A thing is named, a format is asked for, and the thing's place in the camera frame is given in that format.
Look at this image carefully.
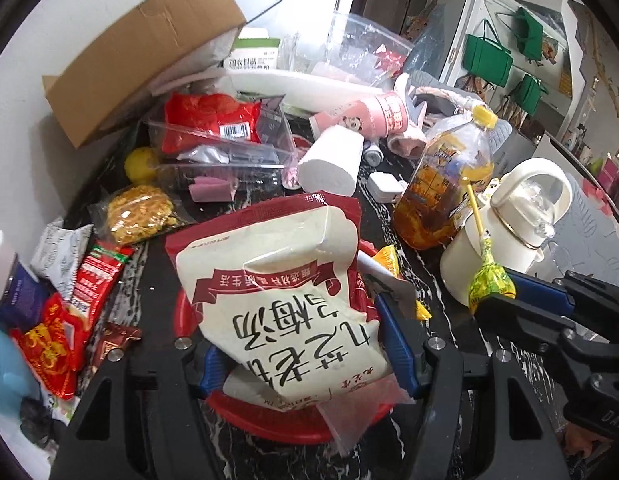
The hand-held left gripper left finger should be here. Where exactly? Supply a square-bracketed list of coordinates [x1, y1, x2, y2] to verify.
[50, 337, 230, 480]

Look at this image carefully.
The red sealed food packet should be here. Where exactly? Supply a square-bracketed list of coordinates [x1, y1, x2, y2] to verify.
[163, 92, 263, 142]

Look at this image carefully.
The white power adapter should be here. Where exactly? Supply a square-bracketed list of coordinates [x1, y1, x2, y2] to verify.
[367, 172, 409, 204]

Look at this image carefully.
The clear plastic container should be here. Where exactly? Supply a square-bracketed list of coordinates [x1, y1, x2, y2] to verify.
[292, 9, 416, 87]

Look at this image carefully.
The white foam tray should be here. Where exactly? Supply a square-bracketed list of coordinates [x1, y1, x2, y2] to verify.
[224, 68, 386, 112]

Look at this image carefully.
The green tote bag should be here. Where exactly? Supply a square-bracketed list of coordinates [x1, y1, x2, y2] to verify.
[513, 73, 549, 117]
[462, 19, 513, 87]
[511, 5, 546, 59]

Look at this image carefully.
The red plastic basket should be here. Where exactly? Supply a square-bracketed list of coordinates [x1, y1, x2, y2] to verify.
[174, 239, 396, 444]

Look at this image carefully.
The white tissue roll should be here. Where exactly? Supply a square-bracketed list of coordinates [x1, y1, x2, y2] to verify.
[296, 124, 366, 197]

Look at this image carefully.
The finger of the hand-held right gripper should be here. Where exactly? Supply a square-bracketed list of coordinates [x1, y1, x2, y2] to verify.
[507, 270, 619, 341]
[474, 295, 595, 391]

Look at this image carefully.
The pink panda cup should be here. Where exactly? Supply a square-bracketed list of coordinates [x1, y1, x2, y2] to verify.
[309, 92, 409, 142]

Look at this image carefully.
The pink plush slipper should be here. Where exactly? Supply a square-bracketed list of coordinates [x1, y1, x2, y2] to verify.
[386, 73, 486, 159]

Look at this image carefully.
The red gold snack packet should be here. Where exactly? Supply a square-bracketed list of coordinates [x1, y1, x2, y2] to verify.
[12, 292, 89, 402]

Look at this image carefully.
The yellow lemon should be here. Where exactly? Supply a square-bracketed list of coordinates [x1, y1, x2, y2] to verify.
[125, 147, 161, 185]

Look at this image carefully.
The large white maroon bag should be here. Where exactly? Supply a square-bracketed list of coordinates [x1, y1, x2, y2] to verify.
[164, 190, 396, 414]

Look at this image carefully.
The yellow snack packet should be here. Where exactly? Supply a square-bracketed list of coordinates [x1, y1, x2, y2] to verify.
[371, 244, 433, 322]

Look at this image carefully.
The pink sponge block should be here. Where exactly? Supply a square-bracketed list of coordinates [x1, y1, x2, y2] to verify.
[189, 174, 239, 204]

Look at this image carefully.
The green white carton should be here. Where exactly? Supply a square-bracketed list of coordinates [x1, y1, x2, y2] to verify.
[223, 27, 282, 72]

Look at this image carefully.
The cardboard box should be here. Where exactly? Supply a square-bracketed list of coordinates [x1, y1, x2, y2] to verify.
[42, 0, 248, 149]

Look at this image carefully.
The small brown packet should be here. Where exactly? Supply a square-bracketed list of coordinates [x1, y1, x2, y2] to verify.
[92, 323, 144, 367]

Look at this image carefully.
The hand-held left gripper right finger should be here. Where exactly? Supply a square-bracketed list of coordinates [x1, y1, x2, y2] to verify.
[374, 292, 570, 480]

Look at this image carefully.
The clear plastic tray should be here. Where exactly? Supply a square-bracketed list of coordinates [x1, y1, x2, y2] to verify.
[144, 97, 298, 192]

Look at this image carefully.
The blue plastic bag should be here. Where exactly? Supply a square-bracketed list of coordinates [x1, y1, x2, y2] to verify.
[404, 4, 449, 74]

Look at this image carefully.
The white insulated jug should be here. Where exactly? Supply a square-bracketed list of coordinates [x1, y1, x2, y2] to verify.
[439, 157, 575, 312]

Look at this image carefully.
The white patterned packet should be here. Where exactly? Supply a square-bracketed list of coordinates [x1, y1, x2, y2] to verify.
[30, 217, 94, 302]

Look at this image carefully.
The lollipop with yellow stick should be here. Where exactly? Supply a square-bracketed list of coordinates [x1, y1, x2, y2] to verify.
[466, 183, 518, 314]

